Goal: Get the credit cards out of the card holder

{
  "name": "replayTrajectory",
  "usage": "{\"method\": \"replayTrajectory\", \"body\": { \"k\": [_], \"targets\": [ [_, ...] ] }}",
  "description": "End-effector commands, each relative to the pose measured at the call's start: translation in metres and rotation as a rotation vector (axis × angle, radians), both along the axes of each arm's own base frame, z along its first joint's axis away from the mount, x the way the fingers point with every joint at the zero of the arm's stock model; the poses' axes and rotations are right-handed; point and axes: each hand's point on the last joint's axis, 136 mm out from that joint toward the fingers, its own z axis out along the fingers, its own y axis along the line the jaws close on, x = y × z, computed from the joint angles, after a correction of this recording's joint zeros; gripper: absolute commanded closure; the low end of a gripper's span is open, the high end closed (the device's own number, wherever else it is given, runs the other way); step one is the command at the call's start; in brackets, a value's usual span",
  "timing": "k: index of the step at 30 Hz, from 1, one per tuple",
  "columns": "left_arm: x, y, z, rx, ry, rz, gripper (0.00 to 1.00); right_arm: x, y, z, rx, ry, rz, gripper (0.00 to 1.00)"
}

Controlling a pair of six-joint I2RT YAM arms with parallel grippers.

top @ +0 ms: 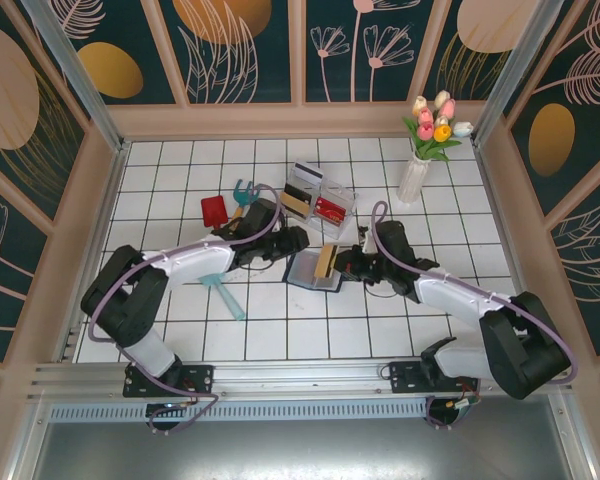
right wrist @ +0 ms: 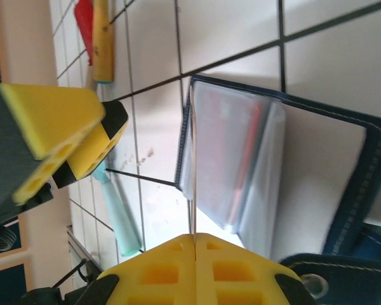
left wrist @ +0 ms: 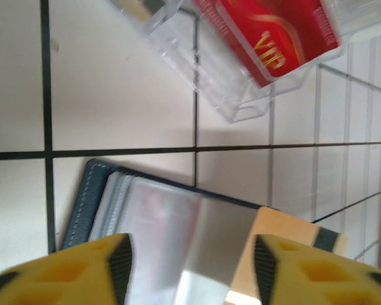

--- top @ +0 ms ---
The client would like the blue leather card holder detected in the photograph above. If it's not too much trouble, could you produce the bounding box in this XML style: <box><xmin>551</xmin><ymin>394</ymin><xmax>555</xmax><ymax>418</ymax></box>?
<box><xmin>283</xmin><ymin>249</ymin><xmax>345</xmax><ymax>293</ymax></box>

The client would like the red credit card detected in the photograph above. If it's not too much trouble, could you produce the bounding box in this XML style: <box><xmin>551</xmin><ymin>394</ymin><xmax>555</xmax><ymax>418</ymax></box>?
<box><xmin>312</xmin><ymin>196</ymin><xmax>346</xmax><ymax>227</ymax></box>

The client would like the clear acrylic card organizer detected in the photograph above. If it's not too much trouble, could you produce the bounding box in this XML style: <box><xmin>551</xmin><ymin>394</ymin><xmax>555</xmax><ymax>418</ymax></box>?
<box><xmin>278</xmin><ymin>158</ymin><xmax>357</xmax><ymax>242</ymax></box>

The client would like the white card black stripe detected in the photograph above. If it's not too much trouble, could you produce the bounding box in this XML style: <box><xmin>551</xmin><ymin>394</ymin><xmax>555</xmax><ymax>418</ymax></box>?
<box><xmin>293</xmin><ymin>159</ymin><xmax>325</xmax><ymax>184</ymax></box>

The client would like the white ribbed vase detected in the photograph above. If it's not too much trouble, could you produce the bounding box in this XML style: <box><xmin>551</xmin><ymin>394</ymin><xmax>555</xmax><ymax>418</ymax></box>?
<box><xmin>397</xmin><ymin>151</ymin><xmax>435</xmax><ymax>205</ymax></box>

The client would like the vase with tulips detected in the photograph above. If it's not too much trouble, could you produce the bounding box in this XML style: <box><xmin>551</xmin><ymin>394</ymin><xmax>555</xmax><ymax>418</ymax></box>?
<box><xmin>402</xmin><ymin>116</ymin><xmax>462</xmax><ymax>162</ymax></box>

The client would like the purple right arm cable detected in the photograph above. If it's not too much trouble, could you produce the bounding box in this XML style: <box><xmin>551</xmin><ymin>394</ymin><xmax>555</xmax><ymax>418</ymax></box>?
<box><xmin>371</xmin><ymin>200</ymin><xmax>580</xmax><ymax>389</ymax></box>

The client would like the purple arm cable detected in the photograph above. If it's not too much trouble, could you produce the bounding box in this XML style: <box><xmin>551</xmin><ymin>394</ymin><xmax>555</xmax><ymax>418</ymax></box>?
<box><xmin>88</xmin><ymin>197</ymin><xmax>285</xmax><ymax>434</ymax></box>
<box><xmin>371</xmin><ymin>200</ymin><xmax>580</xmax><ymax>389</ymax></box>

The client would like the teal toy rake yellow handle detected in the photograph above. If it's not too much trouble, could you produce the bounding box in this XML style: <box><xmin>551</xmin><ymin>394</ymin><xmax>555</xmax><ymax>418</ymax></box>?
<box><xmin>231</xmin><ymin>179</ymin><xmax>267</xmax><ymax>221</ymax></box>

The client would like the red toy shovel wooden handle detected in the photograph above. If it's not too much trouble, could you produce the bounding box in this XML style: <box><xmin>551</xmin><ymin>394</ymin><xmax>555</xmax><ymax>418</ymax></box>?
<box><xmin>200</xmin><ymin>195</ymin><xmax>230</xmax><ymax>232</ymax></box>

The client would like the aluminium side rail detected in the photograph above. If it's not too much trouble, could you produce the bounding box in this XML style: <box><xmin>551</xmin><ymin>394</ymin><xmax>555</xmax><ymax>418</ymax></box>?
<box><xmin>474</xmin><ymin>142</ymin><xmax>549</xmax><ymax>354</ymax></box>
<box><xmin>54</xmin><ymin>142</ymin><xmax>131</xmax><ymax>362</ymax></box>

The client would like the long aluminium base rail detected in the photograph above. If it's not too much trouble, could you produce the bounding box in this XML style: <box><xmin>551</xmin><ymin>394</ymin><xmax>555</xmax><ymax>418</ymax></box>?
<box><xmin>27</xmin><ymin>357</ymin><xmax>579</xmax><ymax>402</ymax></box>

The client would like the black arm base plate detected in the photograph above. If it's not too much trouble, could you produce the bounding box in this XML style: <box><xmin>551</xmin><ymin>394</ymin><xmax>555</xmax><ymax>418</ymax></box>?
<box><xmin>122</xmin><ymin>363</ymin><xmax>216</xmax><ymax>400</ymax></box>
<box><xmin>388</xmin><ymin>359</ymin><xmax>481</xmax><ymax>397</ymax></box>

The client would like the slotted grey cable duct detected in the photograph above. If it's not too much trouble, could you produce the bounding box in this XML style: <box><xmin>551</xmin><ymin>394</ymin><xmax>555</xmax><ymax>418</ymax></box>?
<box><xmin>47</xmin><ymin>399</ymin><xmax>434</xmax><ymax>422</ymax></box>

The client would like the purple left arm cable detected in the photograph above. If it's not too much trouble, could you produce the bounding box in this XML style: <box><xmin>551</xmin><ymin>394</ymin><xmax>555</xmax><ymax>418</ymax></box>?
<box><xmin>88</xmin><ymin>197</ymin><xmax>285</xmax><ymax>434</ymax></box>

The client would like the aluminium corner post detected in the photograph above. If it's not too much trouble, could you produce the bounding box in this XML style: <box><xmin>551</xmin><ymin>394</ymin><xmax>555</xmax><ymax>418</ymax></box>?
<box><xmin>19</xmin><ymin>0</ymin><xmax>131</xmax><ymax>154</ymax></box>
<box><xmin>471</xmin><ymin>0</ymin><xmax>564</xmax><ymax>149</ymax></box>

